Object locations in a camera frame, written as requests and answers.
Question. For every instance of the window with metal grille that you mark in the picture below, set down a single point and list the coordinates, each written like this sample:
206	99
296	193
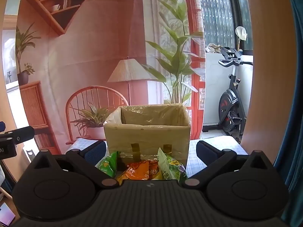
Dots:
215	11

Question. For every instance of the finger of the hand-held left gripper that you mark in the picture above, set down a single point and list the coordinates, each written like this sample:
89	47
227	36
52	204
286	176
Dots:
22	133

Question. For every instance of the orange chip packet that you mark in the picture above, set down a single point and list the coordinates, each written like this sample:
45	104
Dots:
155	171
136	173

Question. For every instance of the crumpled beige cloth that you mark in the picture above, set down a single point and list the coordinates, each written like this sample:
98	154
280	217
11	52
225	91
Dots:
213	48

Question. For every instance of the cardboard box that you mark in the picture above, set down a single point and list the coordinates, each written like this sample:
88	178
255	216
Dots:
146	137

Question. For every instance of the white cloth on pole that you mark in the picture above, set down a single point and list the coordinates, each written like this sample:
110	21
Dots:
241	32

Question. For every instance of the purple flat object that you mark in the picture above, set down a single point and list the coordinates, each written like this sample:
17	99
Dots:
6	214

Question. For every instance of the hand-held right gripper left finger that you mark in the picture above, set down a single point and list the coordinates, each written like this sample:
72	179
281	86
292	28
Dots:
94	151

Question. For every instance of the checkered tablecloth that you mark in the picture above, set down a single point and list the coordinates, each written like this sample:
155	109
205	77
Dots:
234	146

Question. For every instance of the black exercise bike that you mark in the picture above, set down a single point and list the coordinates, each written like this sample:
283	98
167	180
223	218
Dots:
228	104

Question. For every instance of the printed wall backdrop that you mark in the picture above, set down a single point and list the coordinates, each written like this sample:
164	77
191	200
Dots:
94	52

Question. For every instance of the white green snack packet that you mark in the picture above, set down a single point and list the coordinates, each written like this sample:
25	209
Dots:
172	167

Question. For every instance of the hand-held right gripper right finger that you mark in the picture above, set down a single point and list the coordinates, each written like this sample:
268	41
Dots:
205	151

